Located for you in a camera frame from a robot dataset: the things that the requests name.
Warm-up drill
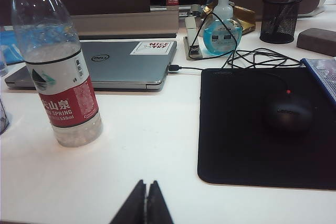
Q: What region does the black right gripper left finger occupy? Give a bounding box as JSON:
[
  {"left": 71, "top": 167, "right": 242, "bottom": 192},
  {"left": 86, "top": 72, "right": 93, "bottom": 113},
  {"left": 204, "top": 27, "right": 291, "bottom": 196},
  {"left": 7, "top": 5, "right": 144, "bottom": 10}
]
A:
[{"left": 110, "top": 179, "right": 146, "bottom": 224}]

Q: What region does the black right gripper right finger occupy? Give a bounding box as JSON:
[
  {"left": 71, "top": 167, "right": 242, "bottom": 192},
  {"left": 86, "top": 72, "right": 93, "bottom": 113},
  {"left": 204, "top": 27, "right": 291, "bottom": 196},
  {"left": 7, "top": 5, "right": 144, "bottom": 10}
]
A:
[{"left": 146, "top": 180, "right": 171, "bottom": 224}]

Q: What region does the clear red-label water bottle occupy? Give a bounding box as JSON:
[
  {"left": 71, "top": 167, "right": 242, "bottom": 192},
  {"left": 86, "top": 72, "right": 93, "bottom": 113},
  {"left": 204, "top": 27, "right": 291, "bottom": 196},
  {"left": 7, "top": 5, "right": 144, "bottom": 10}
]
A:
[{"left": 10, "top": 0, "right": 103, "bottom": 148}]

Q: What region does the clear glass mug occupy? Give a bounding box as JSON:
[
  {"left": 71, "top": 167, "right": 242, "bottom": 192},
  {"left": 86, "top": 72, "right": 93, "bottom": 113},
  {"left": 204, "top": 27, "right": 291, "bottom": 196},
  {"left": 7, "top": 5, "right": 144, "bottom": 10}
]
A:
[{"left": 0, "top": 97, "right": 11, "bottom": 135}]

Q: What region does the blue hand sanitizer bottle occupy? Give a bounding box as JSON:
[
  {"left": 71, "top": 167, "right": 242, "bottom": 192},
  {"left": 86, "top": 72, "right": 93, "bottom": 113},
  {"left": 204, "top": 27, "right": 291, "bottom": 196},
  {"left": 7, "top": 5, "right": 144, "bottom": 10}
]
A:
[{"left": 203, "top": 0, "right": 244, "bottom": 56}]

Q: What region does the black mouse pad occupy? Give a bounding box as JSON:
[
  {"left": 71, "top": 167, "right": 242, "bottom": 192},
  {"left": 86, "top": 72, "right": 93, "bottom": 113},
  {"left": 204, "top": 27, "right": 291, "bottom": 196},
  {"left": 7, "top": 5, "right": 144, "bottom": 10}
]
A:
[{"left": 197, "top": 67, "right": 336, "bottom": 191}]

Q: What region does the silver Dell laptop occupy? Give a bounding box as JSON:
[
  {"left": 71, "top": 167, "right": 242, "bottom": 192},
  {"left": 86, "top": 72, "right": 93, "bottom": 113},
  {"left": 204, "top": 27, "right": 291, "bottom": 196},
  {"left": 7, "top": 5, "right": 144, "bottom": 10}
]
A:
[{"left": 4, "top": 39, "right": 179, "bottom": 91}]

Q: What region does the black computer mouse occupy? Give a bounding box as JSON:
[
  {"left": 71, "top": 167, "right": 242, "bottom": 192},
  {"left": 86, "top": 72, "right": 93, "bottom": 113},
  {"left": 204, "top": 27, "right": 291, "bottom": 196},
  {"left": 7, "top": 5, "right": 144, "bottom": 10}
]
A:
[{"left": 261, "top": 90, "right": 315, "bottom": 137}]

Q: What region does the brown cardboard box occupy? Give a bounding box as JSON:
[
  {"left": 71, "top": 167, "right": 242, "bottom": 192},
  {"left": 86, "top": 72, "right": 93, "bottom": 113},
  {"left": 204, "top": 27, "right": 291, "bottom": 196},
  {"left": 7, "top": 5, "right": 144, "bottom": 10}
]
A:
[{"left": 70, "top": 10, "right": 180, "bottom": 40}]

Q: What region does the beige stapler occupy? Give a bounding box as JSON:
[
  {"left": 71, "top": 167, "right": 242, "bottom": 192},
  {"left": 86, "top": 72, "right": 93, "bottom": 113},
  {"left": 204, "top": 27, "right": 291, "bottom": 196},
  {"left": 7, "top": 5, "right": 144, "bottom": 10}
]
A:
[{"left": 183, "top": 16, "right": 206, "bottom": 61}]

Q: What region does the blue plastic bag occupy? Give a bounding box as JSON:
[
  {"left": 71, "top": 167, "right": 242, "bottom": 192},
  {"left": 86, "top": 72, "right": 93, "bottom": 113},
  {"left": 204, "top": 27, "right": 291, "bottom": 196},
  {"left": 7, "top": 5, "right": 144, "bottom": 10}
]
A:
[{"left": 0, "top": 30, "right": 26, "bottom": 66}]

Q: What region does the gold crumpled packet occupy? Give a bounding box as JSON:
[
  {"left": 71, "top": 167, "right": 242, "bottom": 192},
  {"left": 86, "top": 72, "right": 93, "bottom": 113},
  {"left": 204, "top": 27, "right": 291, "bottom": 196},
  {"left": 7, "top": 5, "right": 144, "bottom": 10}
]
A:
[{"left": 232, "top": 3, "right": 257, "bottom": 35}]

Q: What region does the blue-edged notebook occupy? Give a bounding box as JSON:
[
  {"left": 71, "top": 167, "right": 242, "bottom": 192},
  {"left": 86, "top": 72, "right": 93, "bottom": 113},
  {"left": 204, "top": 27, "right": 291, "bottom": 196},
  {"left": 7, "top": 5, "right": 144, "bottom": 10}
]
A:
[{"left": 300, "top": 57, "right": 336, "bottom": 110}]

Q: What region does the black mesh pen holder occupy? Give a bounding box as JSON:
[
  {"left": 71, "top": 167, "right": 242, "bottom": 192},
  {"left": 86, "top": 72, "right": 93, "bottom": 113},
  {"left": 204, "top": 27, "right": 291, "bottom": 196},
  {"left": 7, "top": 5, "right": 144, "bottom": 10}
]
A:
[{"left": 259, "top": 0, "right": 303, "bottom": 44}]

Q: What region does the brown rectangular block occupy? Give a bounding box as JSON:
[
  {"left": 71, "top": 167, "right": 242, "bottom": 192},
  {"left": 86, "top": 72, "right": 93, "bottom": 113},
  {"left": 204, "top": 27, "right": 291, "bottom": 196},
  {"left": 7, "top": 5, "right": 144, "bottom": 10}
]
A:
[{"left": 296, "top": 27, "right": 336, "bottom": 57}]

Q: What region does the black mouse cable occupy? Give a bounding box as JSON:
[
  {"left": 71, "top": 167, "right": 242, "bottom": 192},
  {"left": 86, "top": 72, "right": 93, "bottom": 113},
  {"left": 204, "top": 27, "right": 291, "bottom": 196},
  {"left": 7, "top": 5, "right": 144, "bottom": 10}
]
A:
[{"left": 169, "top": 47, "right": 303, "bottom": 94}]

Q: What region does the thin black looped cable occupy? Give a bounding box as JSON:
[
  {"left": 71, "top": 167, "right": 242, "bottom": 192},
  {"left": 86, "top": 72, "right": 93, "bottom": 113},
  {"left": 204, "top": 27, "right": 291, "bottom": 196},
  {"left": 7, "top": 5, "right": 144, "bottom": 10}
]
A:
[{"left": 189, "top": 10, "right": 238, "bottom": 59}]

